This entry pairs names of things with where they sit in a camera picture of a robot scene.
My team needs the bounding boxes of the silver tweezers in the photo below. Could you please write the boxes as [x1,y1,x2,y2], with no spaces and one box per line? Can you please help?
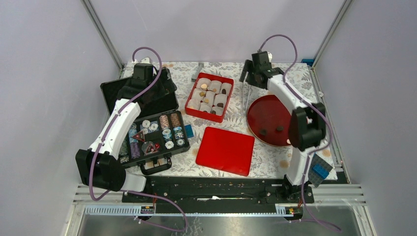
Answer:
[241,82,251,112]

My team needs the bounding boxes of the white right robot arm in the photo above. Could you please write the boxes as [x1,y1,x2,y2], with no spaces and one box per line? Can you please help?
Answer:
[239,51,326,203]

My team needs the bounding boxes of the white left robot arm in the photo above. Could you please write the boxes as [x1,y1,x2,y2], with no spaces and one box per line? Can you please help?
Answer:
[75,63,177,202]

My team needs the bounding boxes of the dark round chocolate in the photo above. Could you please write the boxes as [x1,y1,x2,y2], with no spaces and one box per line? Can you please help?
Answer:
[259,129,267,136]

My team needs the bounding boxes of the white paper cup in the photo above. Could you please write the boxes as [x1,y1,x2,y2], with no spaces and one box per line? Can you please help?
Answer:
[213,94,228,108]

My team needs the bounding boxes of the dark red round tray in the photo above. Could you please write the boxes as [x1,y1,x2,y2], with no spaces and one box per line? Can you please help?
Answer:
[246,95,298,147]

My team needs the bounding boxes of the red tin box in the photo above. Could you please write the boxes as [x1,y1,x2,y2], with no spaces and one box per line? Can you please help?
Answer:
[185,72,235,123]

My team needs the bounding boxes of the black poker chip case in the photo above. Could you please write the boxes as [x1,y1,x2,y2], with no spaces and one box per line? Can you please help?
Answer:
[101,82,190,175]

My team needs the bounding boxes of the red tin lid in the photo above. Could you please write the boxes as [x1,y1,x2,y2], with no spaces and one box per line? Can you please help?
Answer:
[196,127,255,177]

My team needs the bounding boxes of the grey lego baseplate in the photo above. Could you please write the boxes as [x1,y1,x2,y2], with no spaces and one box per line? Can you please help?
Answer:
[308,154,333,187]

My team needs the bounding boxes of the blue lego brick on baseplate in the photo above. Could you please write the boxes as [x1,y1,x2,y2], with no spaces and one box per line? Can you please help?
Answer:
[312,164,329,179]

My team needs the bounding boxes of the grey metal bracket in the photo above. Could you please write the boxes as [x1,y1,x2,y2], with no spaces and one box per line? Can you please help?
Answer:
[191,62,204,82]

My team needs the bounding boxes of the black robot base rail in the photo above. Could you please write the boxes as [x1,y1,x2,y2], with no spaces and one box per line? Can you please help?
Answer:
[122,176,314,214]

